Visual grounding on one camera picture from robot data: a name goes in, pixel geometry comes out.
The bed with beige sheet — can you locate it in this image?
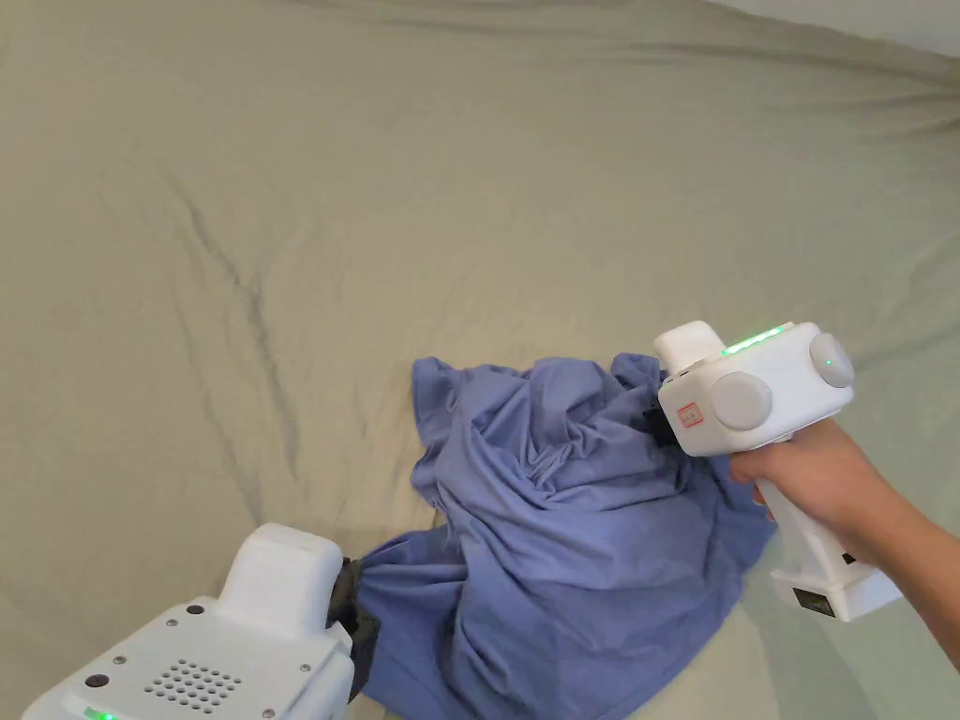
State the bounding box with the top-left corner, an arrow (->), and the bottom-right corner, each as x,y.
0,0 -> 960,720

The person's right hand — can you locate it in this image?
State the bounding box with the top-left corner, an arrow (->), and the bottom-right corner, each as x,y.
728,430 -> 925,573

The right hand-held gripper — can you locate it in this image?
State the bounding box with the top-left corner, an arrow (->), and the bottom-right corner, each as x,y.
643,321 -> 906,624

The blue shirt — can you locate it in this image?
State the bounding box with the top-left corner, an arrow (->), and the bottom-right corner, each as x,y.
351,352 -> 778,720

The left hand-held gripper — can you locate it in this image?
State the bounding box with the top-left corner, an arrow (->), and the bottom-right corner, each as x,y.
21,523 -> 385,720

